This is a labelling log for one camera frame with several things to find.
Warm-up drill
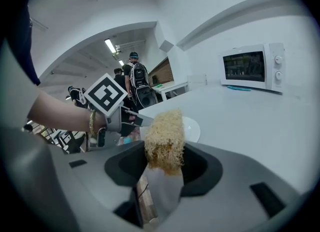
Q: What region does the yellow loofah scrub sponge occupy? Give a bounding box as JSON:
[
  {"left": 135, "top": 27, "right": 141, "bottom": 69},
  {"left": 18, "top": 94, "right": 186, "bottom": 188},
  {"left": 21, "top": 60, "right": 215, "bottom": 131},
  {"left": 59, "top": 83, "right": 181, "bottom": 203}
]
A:
[{"left": 144, "top": 108, "right": 186, "bottom": 176}]

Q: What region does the white plate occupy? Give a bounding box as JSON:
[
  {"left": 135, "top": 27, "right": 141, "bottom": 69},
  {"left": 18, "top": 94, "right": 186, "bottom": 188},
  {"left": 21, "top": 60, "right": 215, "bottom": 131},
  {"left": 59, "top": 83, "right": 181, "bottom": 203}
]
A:
[{"left": 181, "top": 116, "right": 202, "bottom": 143}]

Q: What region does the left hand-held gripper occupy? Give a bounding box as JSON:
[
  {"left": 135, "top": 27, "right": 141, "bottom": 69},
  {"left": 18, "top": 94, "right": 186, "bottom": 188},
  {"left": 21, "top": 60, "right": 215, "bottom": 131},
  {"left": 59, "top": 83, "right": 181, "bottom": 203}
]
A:
[{"left": 83, "top": 73, "right": 155, "bottom": 149}]

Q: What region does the black and white backpack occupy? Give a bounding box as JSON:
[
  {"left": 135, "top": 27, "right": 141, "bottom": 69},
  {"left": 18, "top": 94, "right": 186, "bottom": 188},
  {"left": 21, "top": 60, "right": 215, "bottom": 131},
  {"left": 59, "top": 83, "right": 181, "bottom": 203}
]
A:
[{"left": 129, "top": 62, "right": 159, "bottom": 107}]

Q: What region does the teal flat tool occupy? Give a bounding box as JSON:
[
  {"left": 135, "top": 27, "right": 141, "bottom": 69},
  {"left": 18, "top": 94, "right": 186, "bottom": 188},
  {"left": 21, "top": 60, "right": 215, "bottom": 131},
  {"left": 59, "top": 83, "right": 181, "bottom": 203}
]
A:
[{"left": 226, "top": 85, "right": 252, "bottom": 92}]

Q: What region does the black chair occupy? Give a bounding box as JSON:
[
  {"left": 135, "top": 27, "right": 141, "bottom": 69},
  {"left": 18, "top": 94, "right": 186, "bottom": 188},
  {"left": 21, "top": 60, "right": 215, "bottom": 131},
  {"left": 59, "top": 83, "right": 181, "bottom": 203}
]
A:
[{"left": 56, "top": 130, "right": 86, "bottom": 154}]

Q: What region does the gold bracelet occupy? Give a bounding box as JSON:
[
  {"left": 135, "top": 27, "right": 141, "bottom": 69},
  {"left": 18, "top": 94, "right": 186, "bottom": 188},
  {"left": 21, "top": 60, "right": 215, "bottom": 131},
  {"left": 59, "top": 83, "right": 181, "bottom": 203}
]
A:
[{"left": 88, "top": 110, "right": 97, "bottom": 137}]

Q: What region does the person's dark navy garment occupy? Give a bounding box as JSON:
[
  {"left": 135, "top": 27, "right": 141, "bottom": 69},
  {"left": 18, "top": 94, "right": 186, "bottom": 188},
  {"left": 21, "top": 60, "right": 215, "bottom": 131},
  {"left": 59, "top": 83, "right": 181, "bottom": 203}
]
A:
[{"left": 4, "top": 1, "right": 41, "bottom": 86}]

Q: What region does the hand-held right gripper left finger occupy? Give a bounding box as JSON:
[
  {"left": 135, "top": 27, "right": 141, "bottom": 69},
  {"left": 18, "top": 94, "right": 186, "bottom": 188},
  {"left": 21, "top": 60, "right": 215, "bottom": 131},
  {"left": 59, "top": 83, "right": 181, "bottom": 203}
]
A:
[{"left": 104, "top": 140, "right": 149, "bottom": 187}]

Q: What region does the long ceiling light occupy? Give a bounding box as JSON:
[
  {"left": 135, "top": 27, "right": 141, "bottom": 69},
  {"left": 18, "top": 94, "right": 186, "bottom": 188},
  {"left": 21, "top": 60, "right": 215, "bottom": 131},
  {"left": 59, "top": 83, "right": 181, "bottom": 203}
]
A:
[{"left": 104, "top": 38, "right": 117, "bottom": 54}]

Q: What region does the white table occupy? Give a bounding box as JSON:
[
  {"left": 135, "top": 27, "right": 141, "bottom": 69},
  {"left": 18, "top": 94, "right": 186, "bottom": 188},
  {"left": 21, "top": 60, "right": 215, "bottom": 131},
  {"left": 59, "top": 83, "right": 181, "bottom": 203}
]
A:
[{"left": 151, "top": 80, "right": 190, "bottom": 101}]

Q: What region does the person's left forearm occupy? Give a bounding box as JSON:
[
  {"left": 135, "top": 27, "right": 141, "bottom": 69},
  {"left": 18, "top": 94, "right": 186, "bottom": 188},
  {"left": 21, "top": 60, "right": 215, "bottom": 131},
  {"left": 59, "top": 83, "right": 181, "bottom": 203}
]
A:
[{"left": 26, "top": 90, "right": 108, "bottom": 137}]

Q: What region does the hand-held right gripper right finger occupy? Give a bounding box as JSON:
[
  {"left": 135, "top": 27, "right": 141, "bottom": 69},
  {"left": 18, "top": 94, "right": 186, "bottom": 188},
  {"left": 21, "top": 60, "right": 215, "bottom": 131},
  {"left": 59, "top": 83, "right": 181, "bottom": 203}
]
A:
[{"left": 180, "top": 144, "right": 223, "bottom": 197}]

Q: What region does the white microwave oven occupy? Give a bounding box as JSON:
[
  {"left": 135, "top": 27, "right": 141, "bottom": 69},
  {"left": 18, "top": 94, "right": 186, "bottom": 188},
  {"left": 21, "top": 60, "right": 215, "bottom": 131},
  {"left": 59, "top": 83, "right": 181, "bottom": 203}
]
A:
[{"left": 219, "top": 42, "right": 286, "bottom": 93}]

